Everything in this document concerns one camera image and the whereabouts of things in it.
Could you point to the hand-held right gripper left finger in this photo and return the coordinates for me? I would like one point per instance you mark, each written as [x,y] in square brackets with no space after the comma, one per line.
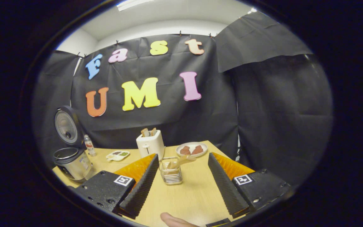
[140,186]

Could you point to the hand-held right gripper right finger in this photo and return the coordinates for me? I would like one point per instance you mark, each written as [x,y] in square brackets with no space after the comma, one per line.
[225,186]

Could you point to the wooden spoon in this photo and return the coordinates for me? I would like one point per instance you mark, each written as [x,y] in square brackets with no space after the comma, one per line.
[183,161]

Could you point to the grey rice cooker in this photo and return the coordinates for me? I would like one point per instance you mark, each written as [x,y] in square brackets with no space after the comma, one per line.
[71,165]

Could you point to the white divided grain dish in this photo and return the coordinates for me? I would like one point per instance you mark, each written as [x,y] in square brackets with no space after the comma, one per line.
[118,155]

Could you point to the white toaster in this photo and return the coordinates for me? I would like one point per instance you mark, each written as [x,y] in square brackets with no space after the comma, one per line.
[150,146]

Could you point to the brown food piece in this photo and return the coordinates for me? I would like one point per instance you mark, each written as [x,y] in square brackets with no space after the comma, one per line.
[197,150]
[185,150]

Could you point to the round white plate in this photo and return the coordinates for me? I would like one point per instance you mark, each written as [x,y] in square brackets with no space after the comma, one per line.
[200,146]

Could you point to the toast slice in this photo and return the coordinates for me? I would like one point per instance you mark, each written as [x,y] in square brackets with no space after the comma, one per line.
[153,131]
[145,132]

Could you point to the small red label bottle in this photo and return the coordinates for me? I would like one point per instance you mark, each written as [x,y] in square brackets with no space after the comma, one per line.
[89,146]

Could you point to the black backdrop cloth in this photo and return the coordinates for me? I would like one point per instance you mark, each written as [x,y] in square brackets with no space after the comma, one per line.
[263,119]

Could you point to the ceiling light panel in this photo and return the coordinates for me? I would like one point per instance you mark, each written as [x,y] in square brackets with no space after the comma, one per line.
[252,10]

